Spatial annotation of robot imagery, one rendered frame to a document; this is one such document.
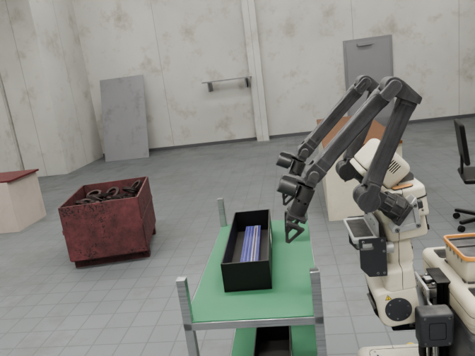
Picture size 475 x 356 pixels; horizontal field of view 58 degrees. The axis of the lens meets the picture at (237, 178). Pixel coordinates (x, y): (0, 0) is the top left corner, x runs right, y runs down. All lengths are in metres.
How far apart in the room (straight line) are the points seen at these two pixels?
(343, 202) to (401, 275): 3.06
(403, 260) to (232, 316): 0.75
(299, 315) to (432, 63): 10.37
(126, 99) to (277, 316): 10.09
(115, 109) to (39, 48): 2.27
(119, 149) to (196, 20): 3.72
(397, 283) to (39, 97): 9.39
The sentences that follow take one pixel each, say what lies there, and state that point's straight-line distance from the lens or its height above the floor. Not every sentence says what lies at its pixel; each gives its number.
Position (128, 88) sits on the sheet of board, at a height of 1.71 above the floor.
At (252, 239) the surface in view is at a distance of 1.89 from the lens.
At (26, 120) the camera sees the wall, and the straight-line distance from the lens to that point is 10.68.
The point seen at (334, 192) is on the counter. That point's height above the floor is 0.33.
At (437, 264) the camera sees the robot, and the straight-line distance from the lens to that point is 2.06.
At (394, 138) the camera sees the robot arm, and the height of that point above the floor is 1.44.
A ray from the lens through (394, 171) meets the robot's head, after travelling 1.67.
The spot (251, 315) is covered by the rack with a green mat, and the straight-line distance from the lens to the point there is 1.44.
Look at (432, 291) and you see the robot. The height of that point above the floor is 0.76.
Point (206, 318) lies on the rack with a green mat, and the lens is 1.46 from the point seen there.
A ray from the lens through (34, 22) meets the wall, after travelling 10.45.
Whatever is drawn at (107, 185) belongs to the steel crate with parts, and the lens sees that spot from 5.24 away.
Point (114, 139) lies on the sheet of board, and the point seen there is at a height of 0.51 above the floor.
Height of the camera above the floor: 1.70
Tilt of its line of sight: 14 degrees down
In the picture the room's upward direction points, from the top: 7 degrees counter-clockwise
